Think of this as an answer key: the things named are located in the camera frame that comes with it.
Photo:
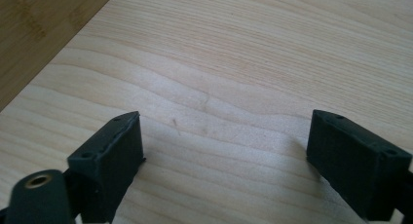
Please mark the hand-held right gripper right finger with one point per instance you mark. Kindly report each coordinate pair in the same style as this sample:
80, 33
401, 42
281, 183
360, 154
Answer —
350, 159

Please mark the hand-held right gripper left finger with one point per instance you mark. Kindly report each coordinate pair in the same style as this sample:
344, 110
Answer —
110, 159

